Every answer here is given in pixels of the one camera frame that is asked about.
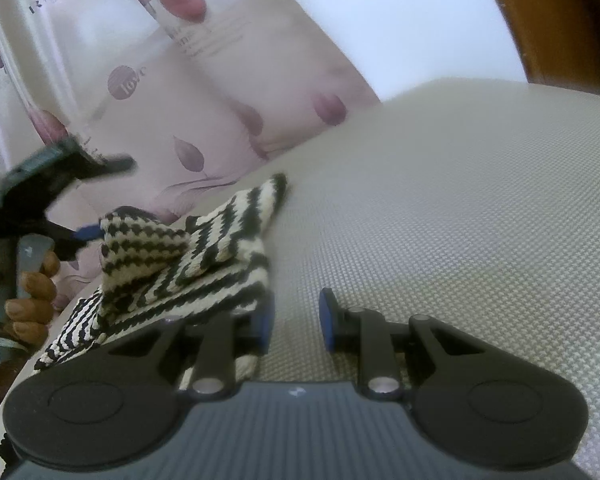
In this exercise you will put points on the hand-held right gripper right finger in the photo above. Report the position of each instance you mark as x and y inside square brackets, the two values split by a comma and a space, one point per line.
[327, 320]

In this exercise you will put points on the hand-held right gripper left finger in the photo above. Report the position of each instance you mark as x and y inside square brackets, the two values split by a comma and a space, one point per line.
[265, 327]

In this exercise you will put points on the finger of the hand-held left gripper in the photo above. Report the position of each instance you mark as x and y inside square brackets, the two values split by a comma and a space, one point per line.
[107, 167]
[77, 240]

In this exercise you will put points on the black white striped knit sweater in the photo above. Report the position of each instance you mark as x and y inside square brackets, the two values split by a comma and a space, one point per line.
[215, 270]

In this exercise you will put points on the person's left hand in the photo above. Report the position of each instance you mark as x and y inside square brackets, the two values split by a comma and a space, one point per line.
[35, 295]

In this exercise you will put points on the pink leaf print curtain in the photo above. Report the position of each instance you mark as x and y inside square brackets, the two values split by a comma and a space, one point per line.
[180, 85]

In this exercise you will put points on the grey woven mattress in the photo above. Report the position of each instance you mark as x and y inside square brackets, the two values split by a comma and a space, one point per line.
[455, 185]

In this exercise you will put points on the brown wooden door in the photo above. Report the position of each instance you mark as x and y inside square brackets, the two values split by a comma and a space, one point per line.
[555, 15]

